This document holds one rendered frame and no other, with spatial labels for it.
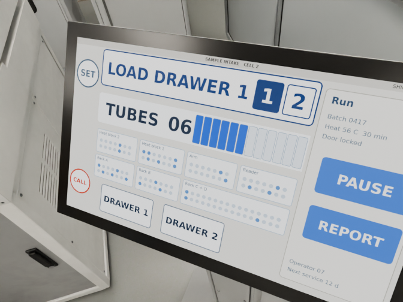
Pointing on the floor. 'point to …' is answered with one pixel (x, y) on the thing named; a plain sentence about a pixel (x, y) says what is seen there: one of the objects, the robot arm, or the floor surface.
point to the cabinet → (46, 207)
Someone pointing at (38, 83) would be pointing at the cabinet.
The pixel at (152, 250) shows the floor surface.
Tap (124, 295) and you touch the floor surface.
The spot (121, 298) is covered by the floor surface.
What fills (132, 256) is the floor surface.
